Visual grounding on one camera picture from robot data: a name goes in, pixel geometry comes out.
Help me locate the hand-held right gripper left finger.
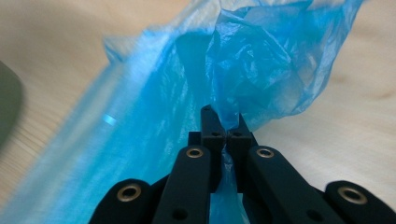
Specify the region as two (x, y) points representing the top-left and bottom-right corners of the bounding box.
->
(188, 104), (227, 193)

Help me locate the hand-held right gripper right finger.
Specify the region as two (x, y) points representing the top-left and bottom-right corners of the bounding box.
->
(225, 113), (260, 193)

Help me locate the blue plastic bag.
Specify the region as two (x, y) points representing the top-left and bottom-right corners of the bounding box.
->
(0, 0), (366, 224)

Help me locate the green plastic bin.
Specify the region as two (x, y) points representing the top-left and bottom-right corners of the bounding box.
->
(0, 60), (25, 151)

